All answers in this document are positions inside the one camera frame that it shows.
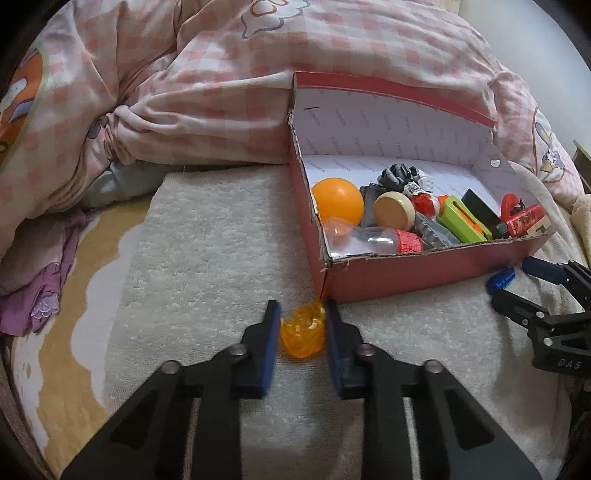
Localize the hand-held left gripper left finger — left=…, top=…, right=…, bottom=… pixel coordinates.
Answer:
left=60, top=299, right=282, bottom=480

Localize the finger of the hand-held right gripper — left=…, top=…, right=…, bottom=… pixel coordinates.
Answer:
left=522, top=256, right=591, bottom=301
left=491, top=288, right=555, bottom=335

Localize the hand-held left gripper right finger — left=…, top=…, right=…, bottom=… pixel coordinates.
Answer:
left=324, top=299, right=543, bottom=480

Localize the blue plastic clip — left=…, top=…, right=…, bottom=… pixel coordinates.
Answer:
left=486, top=267, right=516, bottom=292

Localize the orange translucent toy piece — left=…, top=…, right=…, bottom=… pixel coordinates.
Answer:
left=280, top=300, right=326, bottom=358

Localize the red lighter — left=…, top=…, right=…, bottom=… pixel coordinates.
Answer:
left=494, top=203, right=546, bottom=239

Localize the red plastic funnel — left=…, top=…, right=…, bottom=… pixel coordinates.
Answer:
left=499, top=192, right=525, bottom=222

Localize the red cardboard box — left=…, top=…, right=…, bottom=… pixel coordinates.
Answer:
left=287, top=71, right=557, bottom=303

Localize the green utility knife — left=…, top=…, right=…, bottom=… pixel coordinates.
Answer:
left=436, top=195, right=492, bottom=244

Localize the clear bottle with red label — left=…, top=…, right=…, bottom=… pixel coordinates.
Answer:
left=323, top=217, right=430, bottom=257

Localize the round wooden chess piece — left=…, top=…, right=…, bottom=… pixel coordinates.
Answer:
left=373, top=191, right=416, bottom=230

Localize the orange ball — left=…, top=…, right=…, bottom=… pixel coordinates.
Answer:
left=311, top=178, right=365, bottom=227

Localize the dark grey plastic tray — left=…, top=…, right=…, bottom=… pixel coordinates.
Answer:
left=359, top=184, right=384, bottom=227

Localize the white and red robot toy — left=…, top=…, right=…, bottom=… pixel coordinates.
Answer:
left=379, top=164, right=441, bottom=215

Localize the beige plush toy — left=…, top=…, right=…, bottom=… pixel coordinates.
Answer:
left=570, top=194, right=591, bottom=241

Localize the beige terry towel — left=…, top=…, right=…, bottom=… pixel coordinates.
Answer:
left=102, top=161, right=578, bottom=480

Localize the bedside table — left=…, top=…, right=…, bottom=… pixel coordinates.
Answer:
left=573, top=138, right=591, bottom=195

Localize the yellow printed bed sheet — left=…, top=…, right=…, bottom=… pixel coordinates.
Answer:
left=9, top=208, right=162, bottom=462

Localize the grey pillow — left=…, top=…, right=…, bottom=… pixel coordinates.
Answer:
left=81, top=161, right=185, bottom=208

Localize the purple cloth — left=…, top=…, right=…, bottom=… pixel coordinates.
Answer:
left=0, top=208, right=100, bottom=335

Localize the pink checked duvet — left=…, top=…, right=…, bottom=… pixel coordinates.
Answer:
left=0, top=0, right=573, bottom=241

